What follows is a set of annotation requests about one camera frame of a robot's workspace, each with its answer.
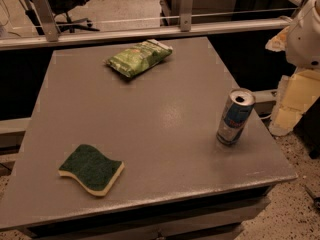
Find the green yellow sponge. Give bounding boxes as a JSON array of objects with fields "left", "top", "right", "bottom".
[{"left": 58, "top": 144, "right": 124, "bottom": 197}]

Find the green chip bag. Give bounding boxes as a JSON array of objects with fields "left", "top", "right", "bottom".
[{"left": 105, "top": 39, "right": 173, "bottom": 78}]

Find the grey metal railing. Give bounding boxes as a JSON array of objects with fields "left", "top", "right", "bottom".
[{"left": 0, "top": 0, "right": 295, "bottom": 50}]

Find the black office chair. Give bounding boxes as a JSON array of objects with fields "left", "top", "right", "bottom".
[{"left": 48, "top": 0, "right": 96, "bottom": 33}]

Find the yellow foam padding block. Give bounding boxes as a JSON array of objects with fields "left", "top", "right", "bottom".
[{"left": 269, "top": 68, "right": 320, "bottom": 136}]

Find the silver blue redbull can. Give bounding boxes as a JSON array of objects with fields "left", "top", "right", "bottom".
[{"left": 217, "top": 88, "right": 256, "bottom": 145}]

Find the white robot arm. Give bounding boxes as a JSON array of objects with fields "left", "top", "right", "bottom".
[{"left": 286, "top": 0, "right": 320, "bottom": 69}]

